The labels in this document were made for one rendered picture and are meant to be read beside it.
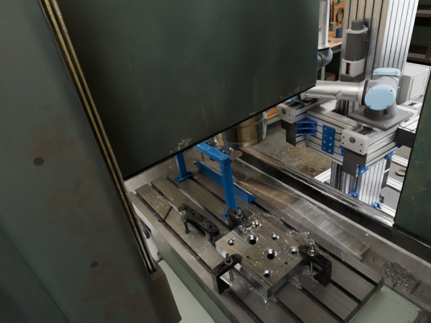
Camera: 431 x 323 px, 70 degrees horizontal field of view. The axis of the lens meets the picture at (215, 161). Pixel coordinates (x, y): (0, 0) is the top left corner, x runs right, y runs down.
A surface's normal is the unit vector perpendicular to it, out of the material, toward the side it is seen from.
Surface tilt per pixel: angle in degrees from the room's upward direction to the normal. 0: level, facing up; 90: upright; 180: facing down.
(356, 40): 90
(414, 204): 90
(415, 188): 90
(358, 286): 0
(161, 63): 90
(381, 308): 0
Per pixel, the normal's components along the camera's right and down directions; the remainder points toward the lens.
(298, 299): -0.14, -0.83
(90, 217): 0.60, 0.37
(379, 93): -0.37, 0.56
